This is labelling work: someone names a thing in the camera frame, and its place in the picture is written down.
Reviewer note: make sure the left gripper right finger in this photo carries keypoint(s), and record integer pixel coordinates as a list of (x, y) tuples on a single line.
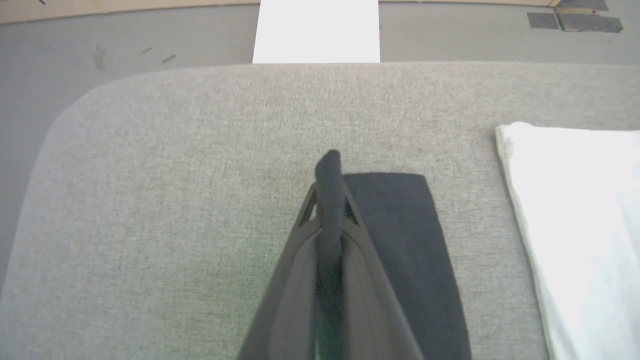
[(370, 310)]

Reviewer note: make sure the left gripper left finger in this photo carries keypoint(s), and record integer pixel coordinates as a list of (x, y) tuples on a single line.
[(290, 310)]

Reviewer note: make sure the black and white t-shirt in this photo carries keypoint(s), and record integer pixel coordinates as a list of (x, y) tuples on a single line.
[(575, 225)]

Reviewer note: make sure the grey fabric sofa cushion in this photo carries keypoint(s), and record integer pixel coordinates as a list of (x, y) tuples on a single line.
[(150, 200)]

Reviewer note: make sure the white rectangular box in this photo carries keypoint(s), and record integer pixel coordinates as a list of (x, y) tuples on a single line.
[(316, 32)]

